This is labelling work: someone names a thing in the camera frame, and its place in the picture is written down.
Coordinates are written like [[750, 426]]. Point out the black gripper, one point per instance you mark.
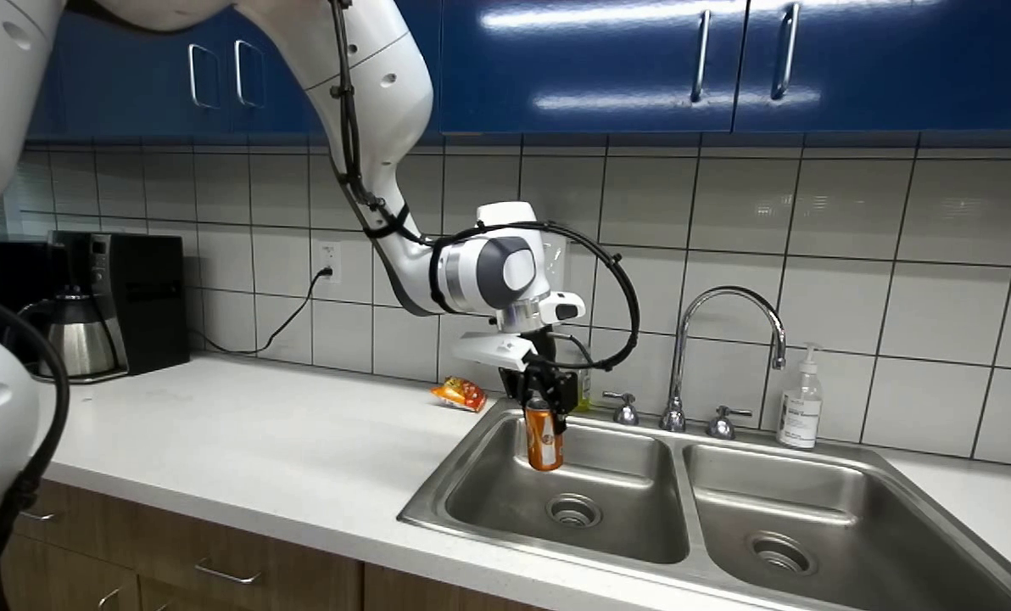
[[554, 382]]

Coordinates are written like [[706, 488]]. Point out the orange soda can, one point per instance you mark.
[[541, 435]]

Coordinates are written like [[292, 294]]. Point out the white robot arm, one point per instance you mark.
[[371, 98]]

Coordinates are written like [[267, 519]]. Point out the stainless steel double sink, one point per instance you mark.
[[750, 519]]

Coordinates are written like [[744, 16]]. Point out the green dish soap bottle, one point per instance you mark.
[[584, 395]]

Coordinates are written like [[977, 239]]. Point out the orange snack wrapper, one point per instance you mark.
[[464, 395]]

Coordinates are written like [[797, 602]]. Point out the chrome gooseneck faucet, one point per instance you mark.
[[725, 348]]

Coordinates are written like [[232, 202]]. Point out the clear soap pump bottle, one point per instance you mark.
[[803, 405]]

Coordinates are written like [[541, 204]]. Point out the blue upper cabinets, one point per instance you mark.
[[564, 70]]

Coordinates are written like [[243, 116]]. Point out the black coffee maker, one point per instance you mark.
[[111, 303]]

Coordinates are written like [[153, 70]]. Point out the wooden lower cabinets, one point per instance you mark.
[[82, 552]]

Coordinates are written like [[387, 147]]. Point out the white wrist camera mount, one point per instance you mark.
[[502, 352]]

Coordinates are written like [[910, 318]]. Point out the white wall outlet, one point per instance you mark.
[[326, 266]]

